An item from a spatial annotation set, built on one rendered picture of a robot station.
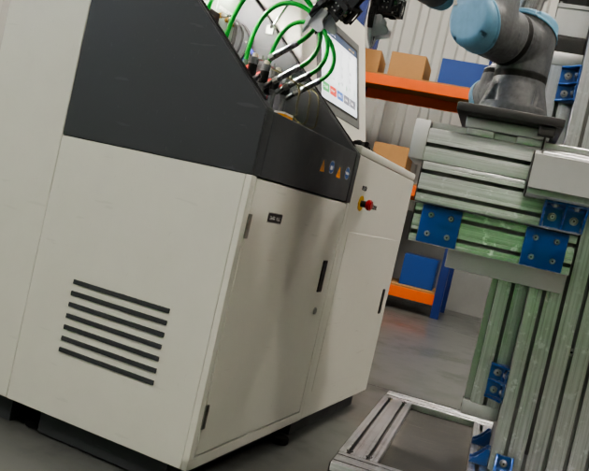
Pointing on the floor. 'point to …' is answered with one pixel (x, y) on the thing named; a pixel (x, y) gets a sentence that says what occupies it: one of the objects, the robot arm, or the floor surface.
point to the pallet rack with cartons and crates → (412, 78)
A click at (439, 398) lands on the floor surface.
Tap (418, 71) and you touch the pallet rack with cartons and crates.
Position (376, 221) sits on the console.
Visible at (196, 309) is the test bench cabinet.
